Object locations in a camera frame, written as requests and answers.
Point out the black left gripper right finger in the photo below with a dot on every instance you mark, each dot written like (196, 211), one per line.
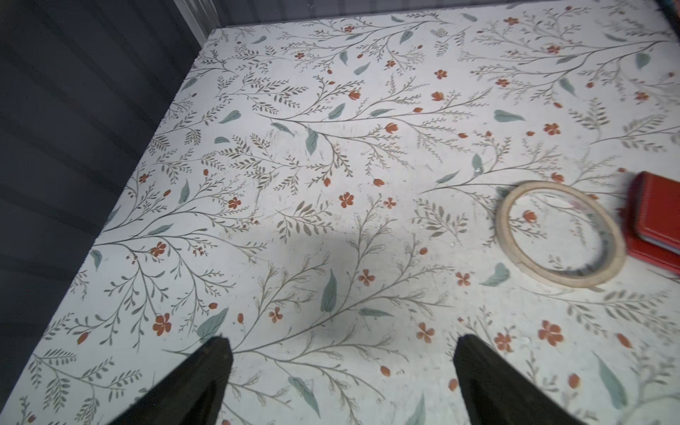
(494, 392)

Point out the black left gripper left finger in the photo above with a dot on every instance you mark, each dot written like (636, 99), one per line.
(191, 394)

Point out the red wallet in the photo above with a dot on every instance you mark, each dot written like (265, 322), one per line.
(651, 221)

